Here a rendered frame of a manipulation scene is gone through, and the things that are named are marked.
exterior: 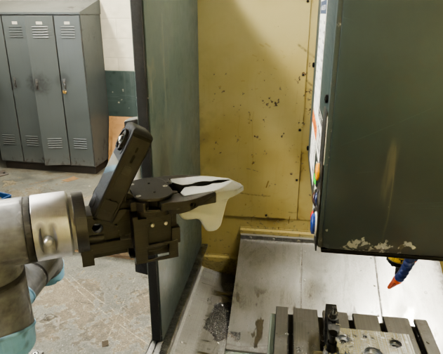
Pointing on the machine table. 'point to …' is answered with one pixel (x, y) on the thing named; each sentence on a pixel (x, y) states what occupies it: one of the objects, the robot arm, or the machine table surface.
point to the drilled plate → (373, 342)
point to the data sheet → (320, 57)
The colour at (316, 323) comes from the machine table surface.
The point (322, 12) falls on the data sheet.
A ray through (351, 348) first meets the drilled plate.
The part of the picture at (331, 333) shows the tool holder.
